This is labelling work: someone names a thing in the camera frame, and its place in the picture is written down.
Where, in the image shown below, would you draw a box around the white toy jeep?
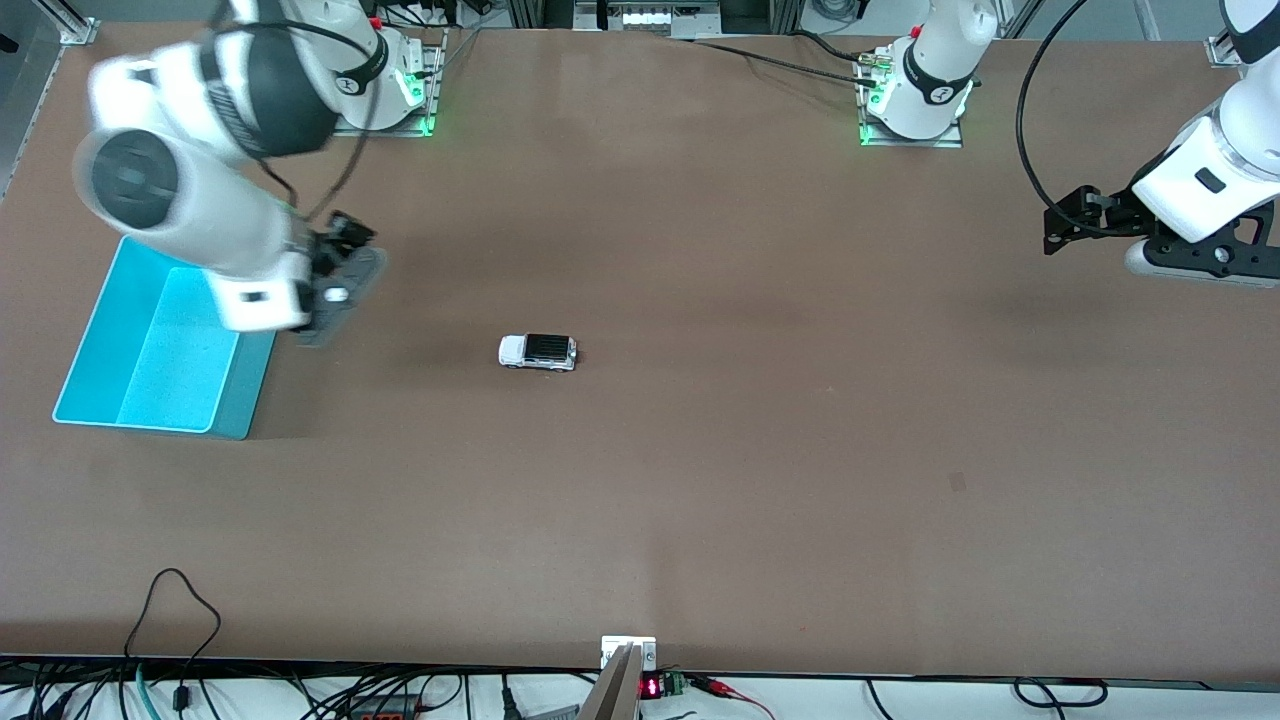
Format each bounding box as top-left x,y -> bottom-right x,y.
498,333 -> 579,373

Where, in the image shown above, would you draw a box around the turquoise plastic bin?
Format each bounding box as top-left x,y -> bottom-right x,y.
52,236 -> 279,441

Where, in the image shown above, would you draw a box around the grey control box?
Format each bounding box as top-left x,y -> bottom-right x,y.
575,0 -> 721,31

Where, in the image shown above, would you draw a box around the grey metal bar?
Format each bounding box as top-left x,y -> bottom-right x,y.
577,645 -> 643,720

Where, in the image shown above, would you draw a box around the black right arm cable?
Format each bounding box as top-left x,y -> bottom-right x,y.
205,0 -> 383,223

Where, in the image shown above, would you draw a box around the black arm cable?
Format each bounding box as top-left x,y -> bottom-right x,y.
205,0 -> 383,223
1016,0 -> 1136,238

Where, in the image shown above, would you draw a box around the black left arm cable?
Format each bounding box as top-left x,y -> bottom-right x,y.
1016,0 -> 1136,238

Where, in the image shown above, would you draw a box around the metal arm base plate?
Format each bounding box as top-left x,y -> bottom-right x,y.
331,28 -> 448,138
857,50 -> 964,149

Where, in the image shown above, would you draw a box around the thin black table cable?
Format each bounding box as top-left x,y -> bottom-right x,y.
790,28 -> 871,63

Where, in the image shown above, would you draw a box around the thick black table cable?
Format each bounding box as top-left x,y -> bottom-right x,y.
690,38 -> 881,89

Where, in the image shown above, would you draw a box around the aluminium corner bracket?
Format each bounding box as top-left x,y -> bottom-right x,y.
38,0 -> 101,47

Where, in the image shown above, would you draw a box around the thin black cable loop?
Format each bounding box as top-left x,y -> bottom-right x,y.
122,568 -> 223,720

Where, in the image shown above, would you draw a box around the white metal bracket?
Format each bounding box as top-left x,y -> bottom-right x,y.
601,636 -> 658,670

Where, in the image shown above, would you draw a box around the red clip wires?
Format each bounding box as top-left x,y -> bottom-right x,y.
690,676 -> 776,720

